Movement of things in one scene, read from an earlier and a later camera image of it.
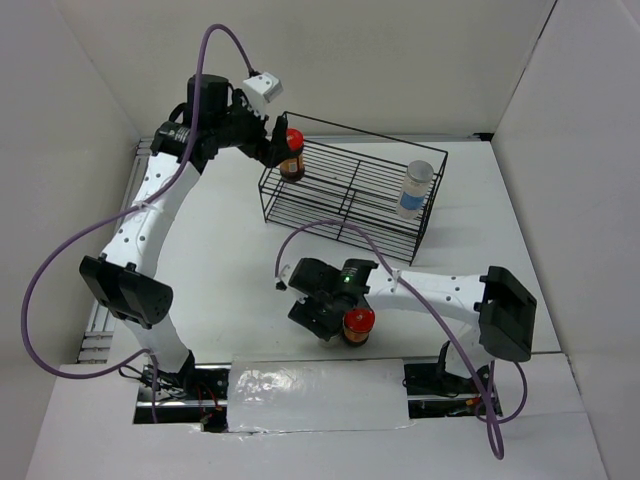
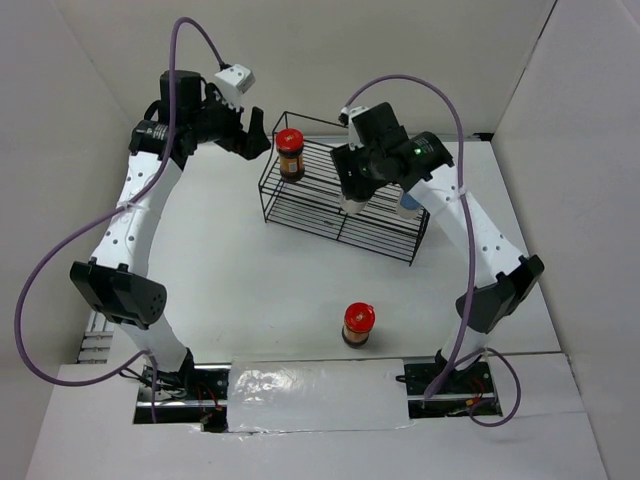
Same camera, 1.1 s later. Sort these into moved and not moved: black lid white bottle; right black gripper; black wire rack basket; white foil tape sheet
Moved: right black gripper; black lid white bottle
Not moved: white foil tape sheet; black wire rack basket
